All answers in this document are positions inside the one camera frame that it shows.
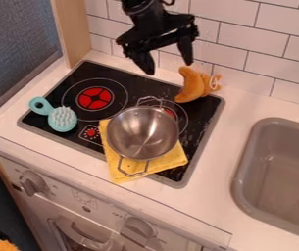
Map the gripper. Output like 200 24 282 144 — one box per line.
115 9 201 76

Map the silver pot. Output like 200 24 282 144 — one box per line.
105 95 182 178

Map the orange plush toy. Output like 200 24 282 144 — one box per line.
174 66 224 104

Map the toy stove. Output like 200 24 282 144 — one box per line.
17 59 226 190

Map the yellow cloth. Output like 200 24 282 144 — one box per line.
97 118 190 184

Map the teal scrubbing brush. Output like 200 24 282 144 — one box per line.
26 96 80 133

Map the toy sink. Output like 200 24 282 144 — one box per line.
229 117 299 243

